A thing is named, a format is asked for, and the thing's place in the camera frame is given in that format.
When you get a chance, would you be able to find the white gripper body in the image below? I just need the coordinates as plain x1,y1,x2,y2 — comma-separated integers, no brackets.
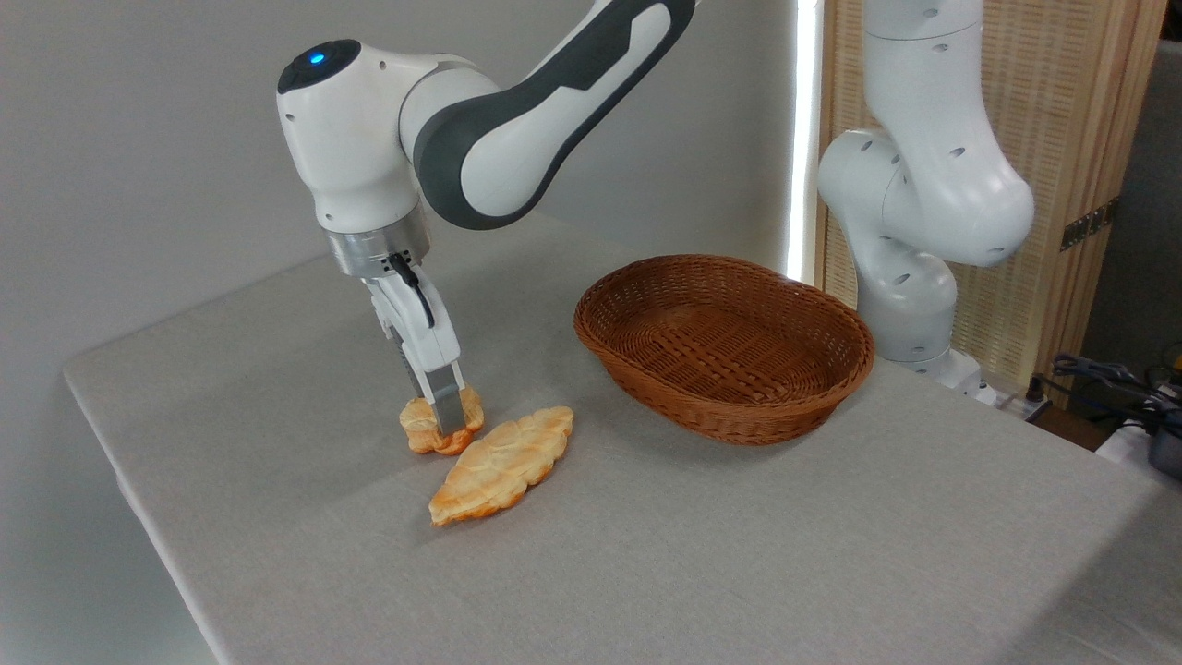
364,265,463,373

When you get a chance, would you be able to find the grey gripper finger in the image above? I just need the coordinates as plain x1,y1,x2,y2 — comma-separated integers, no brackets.
426,361,469,438
396,345,431,401

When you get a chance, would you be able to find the small round bread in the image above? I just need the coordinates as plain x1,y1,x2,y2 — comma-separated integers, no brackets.
399,385,486,456

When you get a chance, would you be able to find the long croissant bread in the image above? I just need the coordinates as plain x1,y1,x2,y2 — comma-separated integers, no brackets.
428,405,574,527

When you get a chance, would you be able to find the brown wicker basket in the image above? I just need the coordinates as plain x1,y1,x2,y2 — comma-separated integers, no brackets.
573,254,876,446

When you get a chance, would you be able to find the grey tablecloth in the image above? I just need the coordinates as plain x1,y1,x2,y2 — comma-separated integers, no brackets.
63,192,1182,665

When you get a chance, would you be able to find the white power strip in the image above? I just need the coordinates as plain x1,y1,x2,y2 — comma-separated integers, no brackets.
993,388,1054,419

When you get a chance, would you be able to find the metal screen hinge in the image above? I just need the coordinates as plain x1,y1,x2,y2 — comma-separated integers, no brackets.
1060,199,1120,252

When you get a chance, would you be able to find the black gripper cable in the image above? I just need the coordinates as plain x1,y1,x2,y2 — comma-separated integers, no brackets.
386,254,437,331

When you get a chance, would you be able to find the black cable bundle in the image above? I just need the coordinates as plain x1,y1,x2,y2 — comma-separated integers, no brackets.
1030,354,1182,437

